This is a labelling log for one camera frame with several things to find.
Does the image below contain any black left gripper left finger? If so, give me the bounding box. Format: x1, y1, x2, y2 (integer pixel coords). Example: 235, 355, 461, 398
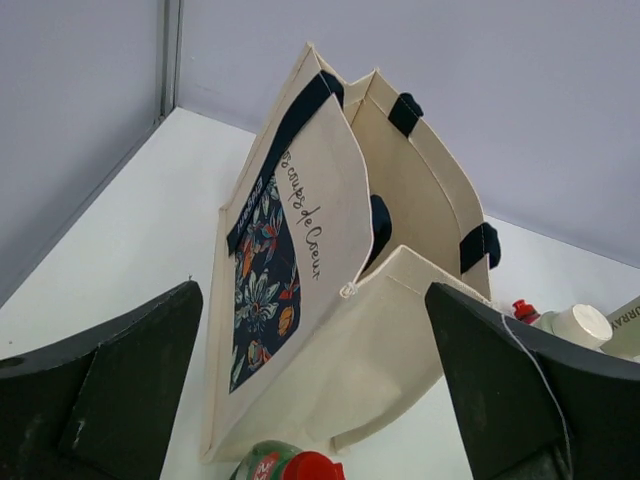
1, 280, 203, 479

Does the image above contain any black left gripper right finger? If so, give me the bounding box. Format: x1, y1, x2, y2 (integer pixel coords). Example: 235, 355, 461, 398
425, 283, 639, 479

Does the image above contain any red Fairy dish soap bottle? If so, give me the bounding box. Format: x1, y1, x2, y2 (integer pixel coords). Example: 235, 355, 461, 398
512, 299, 540, 325

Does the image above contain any sage green murray bottle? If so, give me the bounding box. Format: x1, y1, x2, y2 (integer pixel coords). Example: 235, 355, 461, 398
533, 304, 613, 350
601, 297, 640, 362

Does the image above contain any cream canvas tote bag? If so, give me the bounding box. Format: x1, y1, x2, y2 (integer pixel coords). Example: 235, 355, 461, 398
201, 45, 500, 463

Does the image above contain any aluminium frame post left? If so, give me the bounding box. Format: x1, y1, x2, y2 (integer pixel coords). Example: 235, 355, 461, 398
1, 1, 182, 299

